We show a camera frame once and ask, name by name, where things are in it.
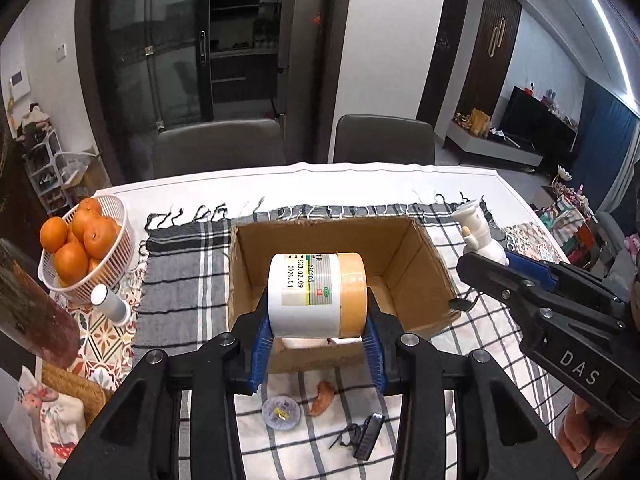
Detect round tin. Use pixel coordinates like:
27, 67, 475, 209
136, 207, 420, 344
262, 396, 302, 431

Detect white ceramic figurine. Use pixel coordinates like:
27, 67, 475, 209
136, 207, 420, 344
451, 200, 509, 266

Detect round pink toy clock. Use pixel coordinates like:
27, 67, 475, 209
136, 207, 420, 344
281, 338, 331, 350

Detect white bottle yellow cap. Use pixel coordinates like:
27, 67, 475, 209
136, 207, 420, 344
267, 252, 368, 338

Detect orange fruit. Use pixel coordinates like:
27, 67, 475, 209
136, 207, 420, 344
39, 217, 68, 254
82, 216, 118, 260
54, 242, 89, 286
70, 197, 102, 242

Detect patterned table mat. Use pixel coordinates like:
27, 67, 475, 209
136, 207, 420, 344
502, 222, 567, 263

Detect small white cylinder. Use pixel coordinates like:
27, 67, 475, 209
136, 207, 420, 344
90, 284, 131, 326

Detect white fruit basket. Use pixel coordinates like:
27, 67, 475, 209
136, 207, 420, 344
37, 195, 134, 304

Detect brown wooden piece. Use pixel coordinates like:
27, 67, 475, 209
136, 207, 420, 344
308, 380, 335, 417

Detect grey dining chair right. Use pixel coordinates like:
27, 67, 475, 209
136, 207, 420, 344
333, 114, 435, 166

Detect black white plaid cloth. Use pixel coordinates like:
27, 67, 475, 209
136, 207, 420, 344
132, 209, 570, 479

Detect right hand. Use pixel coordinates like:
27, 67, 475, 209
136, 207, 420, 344
556, 396, 631, 469

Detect grey dining chair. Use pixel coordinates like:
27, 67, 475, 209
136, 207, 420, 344
333, 114, 435, 166
153, 118, 286, 179

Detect black binder clip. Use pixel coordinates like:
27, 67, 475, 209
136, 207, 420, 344
330, 413, 385, 460

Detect white shelf rack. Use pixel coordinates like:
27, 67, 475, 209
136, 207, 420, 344
23, 128, 96, 216

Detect white tv console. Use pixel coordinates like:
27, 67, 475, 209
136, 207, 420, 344
446, 122, 542, 169

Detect glass vase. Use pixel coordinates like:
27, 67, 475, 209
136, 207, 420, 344
1, 238, 80, 368

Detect grey dining chair left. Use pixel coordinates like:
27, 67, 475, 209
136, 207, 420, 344
153, 118, 286, 179

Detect floral fabric tissue cover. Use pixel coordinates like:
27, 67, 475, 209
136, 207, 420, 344
2, 366, 86, 479

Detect wicker tissue box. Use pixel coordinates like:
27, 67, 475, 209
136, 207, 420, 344
41, 362, 112, 427

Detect black television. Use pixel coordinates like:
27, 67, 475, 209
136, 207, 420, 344
499, 87, 577, 172

